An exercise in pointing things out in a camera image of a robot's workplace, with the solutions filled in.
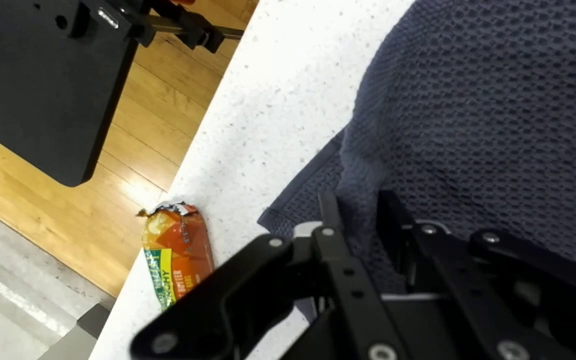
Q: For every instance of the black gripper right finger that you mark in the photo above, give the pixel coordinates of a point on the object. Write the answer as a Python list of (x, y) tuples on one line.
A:
[(500, 287)]

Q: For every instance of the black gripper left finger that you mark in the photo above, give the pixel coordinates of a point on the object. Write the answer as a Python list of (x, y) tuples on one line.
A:
[(280, 300)]

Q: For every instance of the grey waffle towel red tag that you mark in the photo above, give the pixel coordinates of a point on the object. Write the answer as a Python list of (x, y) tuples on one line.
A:
[(488, 121)]

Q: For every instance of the yellow green granola bar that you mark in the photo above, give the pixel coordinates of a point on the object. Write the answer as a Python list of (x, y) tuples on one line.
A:
[(178, 257)]

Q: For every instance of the black table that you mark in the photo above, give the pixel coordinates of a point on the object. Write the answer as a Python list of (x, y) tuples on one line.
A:
[(40, 87)]

